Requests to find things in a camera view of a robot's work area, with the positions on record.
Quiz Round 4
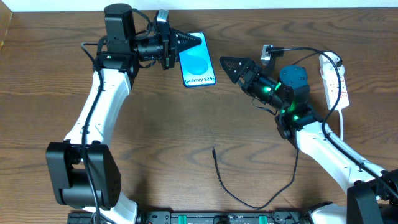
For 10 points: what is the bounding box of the blue Galaxy smartphone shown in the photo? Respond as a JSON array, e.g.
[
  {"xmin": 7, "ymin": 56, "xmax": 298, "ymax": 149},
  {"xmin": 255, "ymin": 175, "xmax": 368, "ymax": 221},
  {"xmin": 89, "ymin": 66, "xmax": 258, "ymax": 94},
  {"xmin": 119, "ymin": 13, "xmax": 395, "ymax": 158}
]
[{"xmin": 179, "ymin": 32, "xmax": 216, "ymax": 88}]

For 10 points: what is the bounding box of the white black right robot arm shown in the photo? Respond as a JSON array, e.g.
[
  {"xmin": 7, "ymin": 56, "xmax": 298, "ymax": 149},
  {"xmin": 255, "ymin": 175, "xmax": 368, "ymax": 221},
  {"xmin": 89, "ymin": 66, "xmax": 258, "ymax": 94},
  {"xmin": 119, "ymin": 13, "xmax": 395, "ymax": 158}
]
[{"xmin": 220, "ymin": 57, "xmax": 397, "ymax": 223}]

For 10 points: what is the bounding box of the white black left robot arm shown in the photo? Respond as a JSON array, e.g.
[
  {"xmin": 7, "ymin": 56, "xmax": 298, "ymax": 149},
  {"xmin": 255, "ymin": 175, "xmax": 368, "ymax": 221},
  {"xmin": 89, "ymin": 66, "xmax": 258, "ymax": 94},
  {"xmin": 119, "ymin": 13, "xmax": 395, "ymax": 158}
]
[{"xmin": 45, "ymin": 3, "xmax": 205, "ymax": 223}]

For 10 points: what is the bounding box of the white power strip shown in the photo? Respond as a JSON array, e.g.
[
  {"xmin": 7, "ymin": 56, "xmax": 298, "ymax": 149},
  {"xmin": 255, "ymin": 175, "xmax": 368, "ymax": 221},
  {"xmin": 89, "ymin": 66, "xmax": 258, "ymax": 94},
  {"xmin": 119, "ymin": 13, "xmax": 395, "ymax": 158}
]
[{"xmin": 319, "ymin": 52, "xmax": 349, "ymax": 110}]

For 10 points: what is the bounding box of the brown cardboard side panel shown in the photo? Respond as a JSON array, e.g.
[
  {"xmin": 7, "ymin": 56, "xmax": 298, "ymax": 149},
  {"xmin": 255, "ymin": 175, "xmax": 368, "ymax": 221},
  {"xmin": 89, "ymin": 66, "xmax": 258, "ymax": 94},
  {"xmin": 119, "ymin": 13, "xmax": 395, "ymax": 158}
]
[{"xmin": 0, "ymin": 1, "xmax": 13, "ymax": 49}]

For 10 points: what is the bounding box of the black USB charging cable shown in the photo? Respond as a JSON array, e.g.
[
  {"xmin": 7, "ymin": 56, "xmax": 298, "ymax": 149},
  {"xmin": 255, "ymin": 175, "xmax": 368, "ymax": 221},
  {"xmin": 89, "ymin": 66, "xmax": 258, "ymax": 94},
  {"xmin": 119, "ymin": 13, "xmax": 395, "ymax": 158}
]
[{"xmin": 211, "ymin": 49, "xmax": 343, "ymax": 210}]

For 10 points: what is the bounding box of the white USB wall charger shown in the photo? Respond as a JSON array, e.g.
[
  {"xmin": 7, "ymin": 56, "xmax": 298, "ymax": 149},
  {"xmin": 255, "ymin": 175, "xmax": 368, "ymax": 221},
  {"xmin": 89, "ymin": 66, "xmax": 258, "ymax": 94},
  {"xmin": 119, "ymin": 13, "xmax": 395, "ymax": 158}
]
[{"xmin": 320, "ymin": 62, "xmax": 345, "ymax": 80}]

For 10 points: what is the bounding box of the white power strip cord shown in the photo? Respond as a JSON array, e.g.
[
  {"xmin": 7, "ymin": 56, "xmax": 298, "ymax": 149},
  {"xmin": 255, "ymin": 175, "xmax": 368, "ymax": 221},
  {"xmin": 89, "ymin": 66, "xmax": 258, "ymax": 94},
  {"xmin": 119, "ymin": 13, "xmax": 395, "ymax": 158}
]
[{"xmin": 337, "ymin": 108, "xmax": 345, "ymax": 141}]

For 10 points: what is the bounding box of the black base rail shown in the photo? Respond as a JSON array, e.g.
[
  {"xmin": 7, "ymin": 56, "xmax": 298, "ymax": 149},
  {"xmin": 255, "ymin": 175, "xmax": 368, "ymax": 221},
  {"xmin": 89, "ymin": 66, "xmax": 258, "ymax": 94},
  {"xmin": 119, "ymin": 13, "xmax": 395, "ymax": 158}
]
[{"xmin": 67, "ymin": 210, "xmax": 312, "ymax": 224}]

